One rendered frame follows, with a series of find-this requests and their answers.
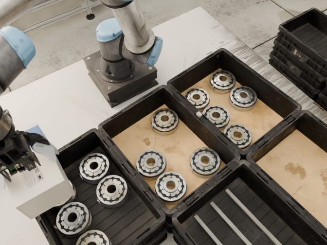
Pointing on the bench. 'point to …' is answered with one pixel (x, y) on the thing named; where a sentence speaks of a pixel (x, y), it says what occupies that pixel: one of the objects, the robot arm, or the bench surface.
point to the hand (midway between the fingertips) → (30, 166)
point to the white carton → (39, 183)
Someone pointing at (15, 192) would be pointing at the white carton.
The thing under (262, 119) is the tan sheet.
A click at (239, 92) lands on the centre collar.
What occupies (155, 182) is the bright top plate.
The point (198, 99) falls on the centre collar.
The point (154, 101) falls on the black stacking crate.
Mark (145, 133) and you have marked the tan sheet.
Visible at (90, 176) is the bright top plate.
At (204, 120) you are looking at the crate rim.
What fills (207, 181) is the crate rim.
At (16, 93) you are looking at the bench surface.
